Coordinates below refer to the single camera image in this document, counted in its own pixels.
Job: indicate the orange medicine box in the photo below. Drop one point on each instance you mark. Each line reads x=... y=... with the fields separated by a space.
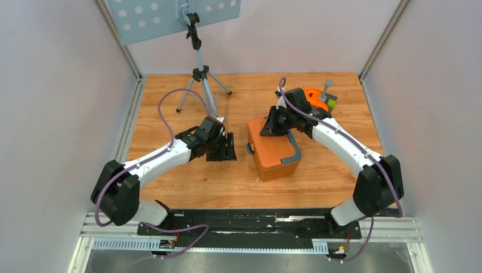
x=274 y=157

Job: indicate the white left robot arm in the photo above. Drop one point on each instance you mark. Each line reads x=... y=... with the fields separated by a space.
x=116 y=195

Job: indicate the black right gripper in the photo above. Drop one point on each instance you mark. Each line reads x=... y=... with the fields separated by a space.
x=269 y=129

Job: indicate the orange ring toy stand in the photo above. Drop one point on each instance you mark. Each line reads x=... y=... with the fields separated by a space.
x=321 y=98

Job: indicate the perforated grey panel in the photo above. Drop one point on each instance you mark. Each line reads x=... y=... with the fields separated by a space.
x=138 y=21

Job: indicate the grey tripod stand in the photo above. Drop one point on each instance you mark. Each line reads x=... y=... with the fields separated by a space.
x=202 y=72

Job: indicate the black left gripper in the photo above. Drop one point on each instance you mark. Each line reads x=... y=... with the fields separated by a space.
x=230 y=154

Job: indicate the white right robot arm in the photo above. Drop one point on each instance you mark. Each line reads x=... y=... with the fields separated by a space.
x=378 y=178

